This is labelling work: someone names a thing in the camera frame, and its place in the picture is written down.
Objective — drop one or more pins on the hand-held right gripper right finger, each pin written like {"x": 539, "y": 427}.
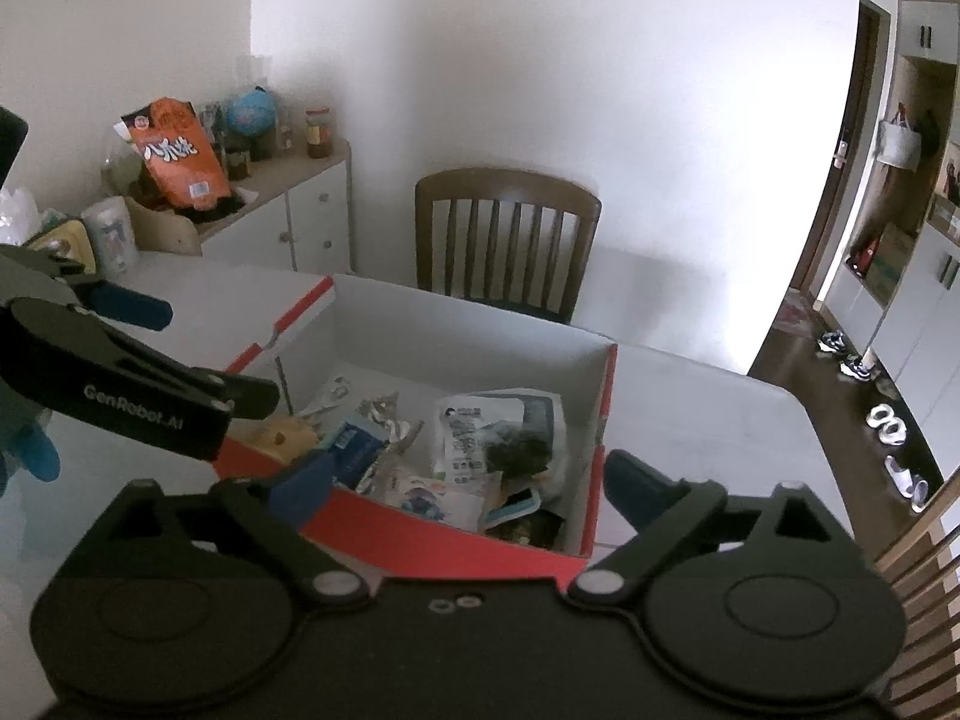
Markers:
{"x": 637, "y": 491}

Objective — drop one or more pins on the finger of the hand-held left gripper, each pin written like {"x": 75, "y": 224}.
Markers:
{"x": 240, "y": 396}
{"x": 135, "y": 307}

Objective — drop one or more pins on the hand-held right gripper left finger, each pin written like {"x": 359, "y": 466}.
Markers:
{"x": 307, "y": 480}

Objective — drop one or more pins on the yellow spotted cheese-shaped item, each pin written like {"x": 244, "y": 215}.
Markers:
{"x": 285, "y": 435}

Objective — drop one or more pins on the blue white snack packet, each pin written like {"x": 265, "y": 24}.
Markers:
{"x": 356, "y": 454}

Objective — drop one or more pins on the silver foil snack wrapper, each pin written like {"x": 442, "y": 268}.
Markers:
{"x": 394, "y": 427}

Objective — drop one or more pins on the white printed food pouch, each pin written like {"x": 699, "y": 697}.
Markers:
{"x": 465, "y": 435}

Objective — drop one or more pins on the red white cardboard box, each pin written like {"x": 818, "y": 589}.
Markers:
{"x": 487, "y": 330}

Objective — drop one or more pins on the person's left hand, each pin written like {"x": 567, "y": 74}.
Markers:
{"x": 37, "y": 454}

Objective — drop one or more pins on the light wooden basket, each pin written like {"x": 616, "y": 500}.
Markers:
{"x": 169, "y": 234}

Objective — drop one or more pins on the white printed packet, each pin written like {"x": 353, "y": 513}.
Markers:
{"x": 334, "y": 390}

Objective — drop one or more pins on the yellow packet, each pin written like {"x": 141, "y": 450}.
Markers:
{"x": 67, "y": 240}

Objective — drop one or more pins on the small dark object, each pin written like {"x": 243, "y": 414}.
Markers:
{"x": 536, "y": 531}

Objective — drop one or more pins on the white colourful snack packet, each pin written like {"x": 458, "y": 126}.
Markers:
{"x": 420, "y": 499}

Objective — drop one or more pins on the small teal card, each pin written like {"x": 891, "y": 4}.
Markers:
{"x": 516, "y": 504}

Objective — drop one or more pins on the black crumpled clump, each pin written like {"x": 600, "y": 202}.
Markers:
{"x": 517, "y": 450}

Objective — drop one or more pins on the clear plastic bag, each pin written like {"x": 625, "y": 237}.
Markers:
{"x": 15, "y": 217}

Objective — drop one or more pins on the orange snack bag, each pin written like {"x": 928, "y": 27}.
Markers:
{"x": 176, "y": 157}

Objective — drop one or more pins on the dark small bottle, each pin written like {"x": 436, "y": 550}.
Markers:
{"x": 238, "y": 163}

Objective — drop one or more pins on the white low drawer cabinet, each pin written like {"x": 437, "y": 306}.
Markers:
{"x": 307, "y": 217}

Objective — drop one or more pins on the black flat object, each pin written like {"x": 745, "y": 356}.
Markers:
{"x": 11, "y": 142}

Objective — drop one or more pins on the blue globe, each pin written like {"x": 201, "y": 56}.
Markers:
{"x": 247, "y": 116}

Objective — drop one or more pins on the clear glass jar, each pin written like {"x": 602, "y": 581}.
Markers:
{"x": 285, "y": 127}

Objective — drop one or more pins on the patterned doormat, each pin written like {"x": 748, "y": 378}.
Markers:
{"x": 795, "y": 313}

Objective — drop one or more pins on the dark white sneaker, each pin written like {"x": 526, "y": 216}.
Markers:
{"x": 831, "y": 343}
{"x": 855, "y": 369}

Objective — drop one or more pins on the red-lidded sauce jar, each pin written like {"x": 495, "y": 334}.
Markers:
{"x": 318, "y": 135}

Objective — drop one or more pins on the white slipper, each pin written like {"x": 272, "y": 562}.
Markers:
{"x": 881, "y": 416}
{"x": 894, "y": 433}

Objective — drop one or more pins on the white sandal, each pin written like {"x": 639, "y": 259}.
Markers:
{"x": 900, "y": 476}
{"x": 919, "y": 493}

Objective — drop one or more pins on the grey shoe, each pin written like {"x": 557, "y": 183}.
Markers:
{"x": 885, "y": 388}

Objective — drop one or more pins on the brown wooden slat chair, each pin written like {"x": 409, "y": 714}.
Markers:
{"x": 926, "y": 577}
{"x": 506, "y": 184}

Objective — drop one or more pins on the red object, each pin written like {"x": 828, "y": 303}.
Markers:
{"x": 866, "y": 255}

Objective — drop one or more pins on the brown cardboard carton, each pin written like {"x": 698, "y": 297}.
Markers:
{"x": 892, "y": 255}

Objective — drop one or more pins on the brown door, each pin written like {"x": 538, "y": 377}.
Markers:
{"x": 855, "y": 127}

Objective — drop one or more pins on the white hanging bag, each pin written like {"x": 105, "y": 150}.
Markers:
{"x": 898, "y": 146}

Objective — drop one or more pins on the tall white wall cabinets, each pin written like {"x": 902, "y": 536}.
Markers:
{"x": 922, "y": 330}

